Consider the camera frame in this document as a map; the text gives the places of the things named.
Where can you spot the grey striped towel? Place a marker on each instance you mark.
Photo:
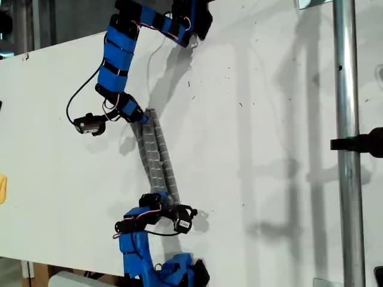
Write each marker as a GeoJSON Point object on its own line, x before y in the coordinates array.
{"type": "Point", "coordinates": [152, 155]}

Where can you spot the steel post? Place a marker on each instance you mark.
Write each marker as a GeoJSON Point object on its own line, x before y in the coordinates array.
{"type": "Point", "coordinates": [347, 89]}

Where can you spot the black object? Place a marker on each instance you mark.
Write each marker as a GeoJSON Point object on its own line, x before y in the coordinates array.
{"type": "Point", "coordinates": [378, 276]}

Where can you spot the dark round object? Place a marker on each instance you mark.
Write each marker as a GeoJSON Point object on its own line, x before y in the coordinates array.
{"type": "Point", "coordinates": [4, 22]}

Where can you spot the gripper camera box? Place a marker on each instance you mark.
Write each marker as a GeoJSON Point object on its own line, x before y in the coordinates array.
{"type": "Point", "coordinates": [182, 224]}
{"type": "Point", "coordinates": [88, 125]}

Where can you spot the white box under table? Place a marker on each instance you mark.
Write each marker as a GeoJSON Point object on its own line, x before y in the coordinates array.
{"type": "Point", "coordinates": [71, 281]}

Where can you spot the metal bracket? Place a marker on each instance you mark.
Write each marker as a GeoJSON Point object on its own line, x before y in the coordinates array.
{"type": "Point", "coordinates": [308, 3]}

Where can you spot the wooden table leg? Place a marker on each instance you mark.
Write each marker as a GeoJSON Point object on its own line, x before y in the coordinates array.
{"type": "Point", "coordinates": [41, 275]}

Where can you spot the yellow object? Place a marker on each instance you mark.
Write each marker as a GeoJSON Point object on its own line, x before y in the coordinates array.
{"type": "Point", "coordinates": [3, 189]}

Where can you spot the black post clamp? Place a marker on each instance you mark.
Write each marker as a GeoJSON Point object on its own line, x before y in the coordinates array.
{"type": "Point", "coordinates": [365, 143]}

